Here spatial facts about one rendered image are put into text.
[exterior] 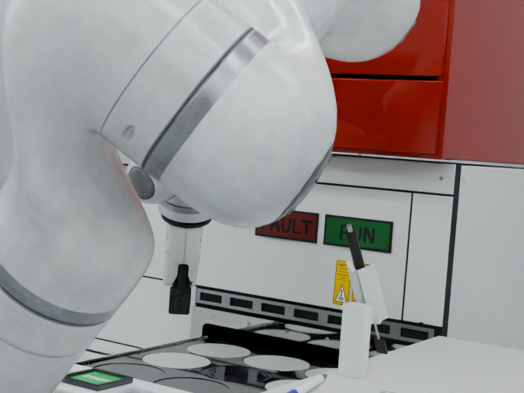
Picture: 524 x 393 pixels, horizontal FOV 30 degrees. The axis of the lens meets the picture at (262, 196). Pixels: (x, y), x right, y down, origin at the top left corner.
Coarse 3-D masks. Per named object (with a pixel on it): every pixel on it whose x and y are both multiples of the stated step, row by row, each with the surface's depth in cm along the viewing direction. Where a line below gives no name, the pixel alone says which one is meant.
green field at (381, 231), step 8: (328, 224) 155; (336, 224) 154; (344, 224) 153; (352, 224) 152; (360, 224) 152; (368, 224) 151; (376, 224) 150; (384, 224) 149; (328, 232) 155; (336, 232) 154; (344, 232) 153; (360, 232) 152; (368, 232) 151; (376, 232) 150; (384, 232) 149; (328, 240) 155; (336, 240) 154; (344, 240) 153; (360, 240) 152; (368, 240) 151; (376, 240) 150; (384, 240) 149; (376, 248) 150; (384, 248) 149
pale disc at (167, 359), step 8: (168, 352) 149; (176, 352) 150; (144, 360) 143; (152, 360) 143; (160, 360) 144; (168, 360) 144; (176, 360) 144; (184, 360) 145; (192, 360) 145; (200, 360) 145; (208, 360) 146; (184, 368) 140
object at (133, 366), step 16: (144, 352) 148; (160, 352) 149; (192, 352) 150; (256, 352) 154; (272, 352) 154; (112, 368) 137; (128, 368) 138; (144, 368) 138; (160, 368) 139; (176, 368) 139; (192, 368) 140; (208, 368) 141; (224, 368) 142; (240, 368) 143; (256, 368) 143; (336, 368) 147; (160, 384) 130; (176, 384) 130; (192, 384) 131; (208, 384) 132; (224, 384) 132; (240, 384) 133; (256, 384) 133
